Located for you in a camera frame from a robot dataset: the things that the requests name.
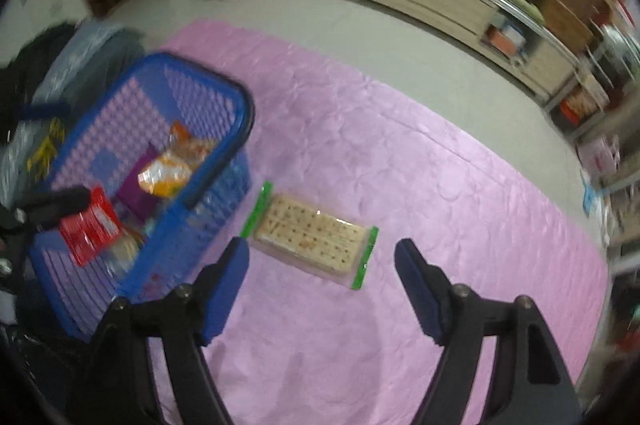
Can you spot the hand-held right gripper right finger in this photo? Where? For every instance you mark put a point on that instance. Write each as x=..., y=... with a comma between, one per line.
x=422, y=295

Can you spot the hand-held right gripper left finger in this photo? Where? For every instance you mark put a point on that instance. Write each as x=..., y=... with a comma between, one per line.
x=225, y=290

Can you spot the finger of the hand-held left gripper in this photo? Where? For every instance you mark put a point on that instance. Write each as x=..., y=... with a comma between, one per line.
x=55, y=204

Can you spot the red snack packet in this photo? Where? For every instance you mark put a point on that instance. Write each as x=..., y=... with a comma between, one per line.
x=90, y=227

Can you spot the purple and yellow snack packet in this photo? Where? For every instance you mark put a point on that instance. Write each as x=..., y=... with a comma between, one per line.
x=135, y=195

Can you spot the clear pale snack packet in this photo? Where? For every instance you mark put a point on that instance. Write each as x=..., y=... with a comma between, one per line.
x=122, y=250

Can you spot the blue plastic basket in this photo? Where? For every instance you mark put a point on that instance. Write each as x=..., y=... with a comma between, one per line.
x=225, y=190

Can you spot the cracker packet with green ends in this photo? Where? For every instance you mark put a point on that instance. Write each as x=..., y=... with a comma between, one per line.
x=310, y=232

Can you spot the shiny gold snack packet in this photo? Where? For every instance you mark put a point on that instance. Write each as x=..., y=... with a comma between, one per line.
x=165, y=177

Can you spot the pink quilted cloth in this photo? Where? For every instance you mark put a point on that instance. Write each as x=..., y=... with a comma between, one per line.
x=400, y=155

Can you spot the black jacket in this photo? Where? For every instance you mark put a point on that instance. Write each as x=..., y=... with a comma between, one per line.
x=35, y=55

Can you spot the grey bag with yellow print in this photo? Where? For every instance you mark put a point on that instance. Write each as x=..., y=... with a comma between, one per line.
x=100, y=55

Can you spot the pink bag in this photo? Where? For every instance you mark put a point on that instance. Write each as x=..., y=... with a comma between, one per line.
x=597, y=157

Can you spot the red printed box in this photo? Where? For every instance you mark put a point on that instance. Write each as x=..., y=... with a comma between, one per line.
x=580, y=105

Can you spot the orange box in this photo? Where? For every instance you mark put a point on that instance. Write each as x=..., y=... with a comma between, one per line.
x=505, y=37

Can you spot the green folded cloth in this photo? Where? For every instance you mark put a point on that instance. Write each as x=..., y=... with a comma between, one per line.
x=520, y=2

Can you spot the brown cardboard box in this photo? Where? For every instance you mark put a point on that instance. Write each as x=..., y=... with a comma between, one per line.
x=565, y=20

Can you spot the white metal shelf rack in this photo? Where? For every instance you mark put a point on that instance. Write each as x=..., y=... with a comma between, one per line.
x=615, y=37

